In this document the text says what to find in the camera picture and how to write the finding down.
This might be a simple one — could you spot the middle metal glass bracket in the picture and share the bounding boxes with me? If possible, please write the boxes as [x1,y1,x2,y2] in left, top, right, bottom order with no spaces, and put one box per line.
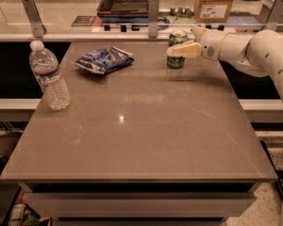
[148,0,159,38]

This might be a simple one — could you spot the cardboard box with label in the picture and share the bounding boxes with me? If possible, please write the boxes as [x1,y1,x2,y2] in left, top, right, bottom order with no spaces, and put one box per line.
[193,0,234,23]

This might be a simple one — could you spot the metal glass bracket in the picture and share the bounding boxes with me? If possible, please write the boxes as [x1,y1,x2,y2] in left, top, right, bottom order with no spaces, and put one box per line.
[148,0,159,38]
[258,0,283,32]
[21,0,47,38]

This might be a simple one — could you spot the right metal glass bracket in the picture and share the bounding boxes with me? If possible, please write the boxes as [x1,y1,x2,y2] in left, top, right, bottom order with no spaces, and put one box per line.
[258,0,283,32]

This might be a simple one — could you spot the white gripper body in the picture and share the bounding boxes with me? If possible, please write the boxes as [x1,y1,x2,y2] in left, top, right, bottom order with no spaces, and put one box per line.
[197,30,226,60]

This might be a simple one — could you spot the left metal glass bracket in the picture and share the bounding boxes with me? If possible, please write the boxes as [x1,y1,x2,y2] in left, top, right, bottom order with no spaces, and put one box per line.
[21,0,47,38]

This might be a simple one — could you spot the green soda can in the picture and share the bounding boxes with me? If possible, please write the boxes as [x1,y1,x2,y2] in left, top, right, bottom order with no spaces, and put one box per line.
[167,29,189,69]

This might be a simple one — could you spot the grey table drawer front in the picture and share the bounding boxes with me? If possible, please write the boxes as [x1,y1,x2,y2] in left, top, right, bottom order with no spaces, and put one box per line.
[25,193,256,218]

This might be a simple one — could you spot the clear plastic water bottle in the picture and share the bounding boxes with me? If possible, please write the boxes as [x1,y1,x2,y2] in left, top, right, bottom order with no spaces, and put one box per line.
[29,40,71,110]

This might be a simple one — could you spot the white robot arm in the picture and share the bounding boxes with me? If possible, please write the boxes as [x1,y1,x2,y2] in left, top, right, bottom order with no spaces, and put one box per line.
[167,26,283,103]

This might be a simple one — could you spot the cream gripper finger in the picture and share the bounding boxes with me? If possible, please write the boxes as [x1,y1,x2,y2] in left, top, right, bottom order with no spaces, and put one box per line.
[191,25,208,40]
[167,40,202,57]

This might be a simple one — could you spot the blue chip bag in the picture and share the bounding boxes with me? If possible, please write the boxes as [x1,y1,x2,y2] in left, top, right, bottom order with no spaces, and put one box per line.
[75,47,134,75]

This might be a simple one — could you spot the orange-rimmed dark tray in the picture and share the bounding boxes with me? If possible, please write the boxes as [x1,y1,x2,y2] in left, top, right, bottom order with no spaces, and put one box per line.
[97,0,148,17]

